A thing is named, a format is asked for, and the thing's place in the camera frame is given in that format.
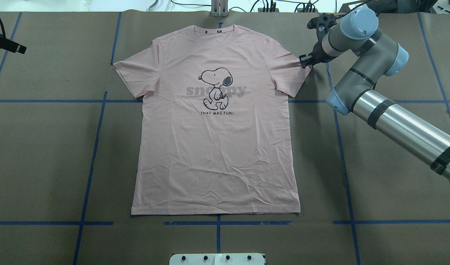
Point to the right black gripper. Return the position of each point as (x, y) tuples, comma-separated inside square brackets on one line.
[(315, 54)]

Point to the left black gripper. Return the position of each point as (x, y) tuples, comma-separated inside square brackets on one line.
[(9, 45)]

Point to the pink Snoopy t-shirt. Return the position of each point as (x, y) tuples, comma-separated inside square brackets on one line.
[(215, 134)]

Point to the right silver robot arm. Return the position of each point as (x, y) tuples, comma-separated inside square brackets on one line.
[(393, 85)]

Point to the black device top right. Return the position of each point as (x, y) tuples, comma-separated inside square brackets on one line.
[(391, 6)]

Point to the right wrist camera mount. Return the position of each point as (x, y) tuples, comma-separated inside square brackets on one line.
[(323, 23)]

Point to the aluminium frame post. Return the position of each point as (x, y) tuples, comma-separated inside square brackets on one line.
[(219, 8)]

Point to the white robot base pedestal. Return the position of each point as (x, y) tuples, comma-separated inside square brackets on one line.
[(218, 259)]

